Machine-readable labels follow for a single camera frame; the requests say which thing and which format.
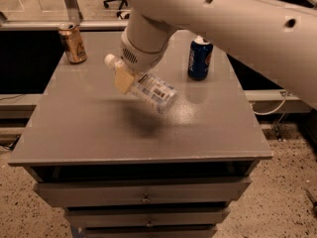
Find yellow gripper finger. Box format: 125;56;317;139
115;66;136;94

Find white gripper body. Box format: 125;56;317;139
120;33;167;71

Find clear blue-labelled plastic bottle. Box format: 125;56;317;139
104;54;177;114

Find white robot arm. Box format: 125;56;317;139
121;0;317;108

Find black office chair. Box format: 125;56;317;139
103;0;128;10

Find blue Pepsi soda can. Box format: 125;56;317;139
187;36;213;80

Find gold beer can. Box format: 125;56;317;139
58;23;87;63

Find grey drawer cabinet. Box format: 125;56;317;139
10;31;271;238

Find metal railing frame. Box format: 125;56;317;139
0;0;317;32

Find white cable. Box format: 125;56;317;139
251;90;289;117

